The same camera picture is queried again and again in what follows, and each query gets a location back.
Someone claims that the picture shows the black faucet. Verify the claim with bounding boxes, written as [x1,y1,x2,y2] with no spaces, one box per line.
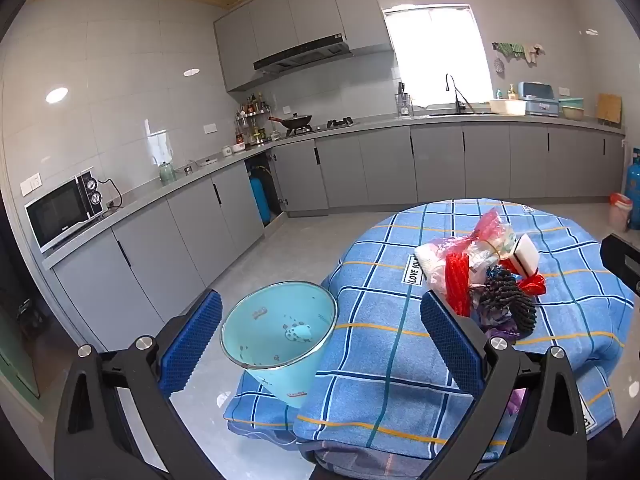
[446,74,468,115]

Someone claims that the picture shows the blue gas cylinder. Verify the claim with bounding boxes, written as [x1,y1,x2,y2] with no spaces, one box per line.
[625,147,640,231]

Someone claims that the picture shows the blue storage box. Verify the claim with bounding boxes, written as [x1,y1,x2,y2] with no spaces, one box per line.
[517,81,560,117]

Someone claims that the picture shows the pink plastic bag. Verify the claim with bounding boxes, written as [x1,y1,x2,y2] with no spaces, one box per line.
[472,209,503,243]

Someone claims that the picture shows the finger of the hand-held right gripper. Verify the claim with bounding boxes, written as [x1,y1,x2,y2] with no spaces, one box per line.
[600,232,640,306]

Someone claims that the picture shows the purple wrapper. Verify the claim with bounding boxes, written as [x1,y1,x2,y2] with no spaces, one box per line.
[472,305,523,343]

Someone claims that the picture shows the black wok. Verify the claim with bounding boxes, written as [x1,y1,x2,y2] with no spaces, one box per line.
[267,114,313,131]

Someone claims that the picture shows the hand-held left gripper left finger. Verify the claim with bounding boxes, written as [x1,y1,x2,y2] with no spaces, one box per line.
[54,287,223,480]

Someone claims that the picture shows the white basin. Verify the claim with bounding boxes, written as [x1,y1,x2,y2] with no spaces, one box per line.
[488,100,527,116]

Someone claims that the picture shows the clear crumpled plastic wrap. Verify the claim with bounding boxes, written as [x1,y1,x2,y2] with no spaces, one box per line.
[422,260,458,306]

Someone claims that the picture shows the bright window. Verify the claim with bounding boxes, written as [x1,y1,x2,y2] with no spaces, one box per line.
[382,4,493,110]

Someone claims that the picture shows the spice rack with bottles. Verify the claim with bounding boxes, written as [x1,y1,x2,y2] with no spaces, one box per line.
[234,92,273,148]

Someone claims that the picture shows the blue plaid tablecloth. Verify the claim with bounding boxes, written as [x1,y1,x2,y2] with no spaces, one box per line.
[222,199,636,466]

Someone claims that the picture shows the stacked green basins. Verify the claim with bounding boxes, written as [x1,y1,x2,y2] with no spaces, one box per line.
[558,97,586,121]

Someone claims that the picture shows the grey kitchen counter cabinets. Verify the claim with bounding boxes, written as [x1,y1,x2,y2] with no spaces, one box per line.
[42,115,628,351]

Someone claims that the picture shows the white foam net sleeve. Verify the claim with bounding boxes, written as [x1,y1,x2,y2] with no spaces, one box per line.
[414,242,451,286]

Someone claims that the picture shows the gas stove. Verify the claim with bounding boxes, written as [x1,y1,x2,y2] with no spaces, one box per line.
[287,117,358,137]

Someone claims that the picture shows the red plastic bag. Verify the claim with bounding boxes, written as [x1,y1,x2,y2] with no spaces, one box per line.
[515,272,547,295]

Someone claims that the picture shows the black range hood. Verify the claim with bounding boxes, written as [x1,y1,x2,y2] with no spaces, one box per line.
[252,33,351,75]

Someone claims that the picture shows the black power cable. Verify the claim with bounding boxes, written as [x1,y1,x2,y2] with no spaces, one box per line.
[95,178,126,209]

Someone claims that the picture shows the wooden cutting board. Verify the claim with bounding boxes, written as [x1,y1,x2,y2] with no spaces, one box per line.
[597,93,622,125]

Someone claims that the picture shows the blue water tank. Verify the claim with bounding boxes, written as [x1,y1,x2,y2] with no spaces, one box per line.
[250,176,275,225]

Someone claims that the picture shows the black and white microwave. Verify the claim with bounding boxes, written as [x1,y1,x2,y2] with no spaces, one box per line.
[25,171,104,255]

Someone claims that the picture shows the grey upper cabinets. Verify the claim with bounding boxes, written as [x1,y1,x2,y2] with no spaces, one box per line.
[214,0,396,92]

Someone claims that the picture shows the white sponge block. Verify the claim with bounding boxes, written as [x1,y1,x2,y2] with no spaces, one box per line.
[502,234,541,278]

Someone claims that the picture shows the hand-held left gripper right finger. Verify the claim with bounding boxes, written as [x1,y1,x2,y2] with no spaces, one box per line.
[420,290,588,480]

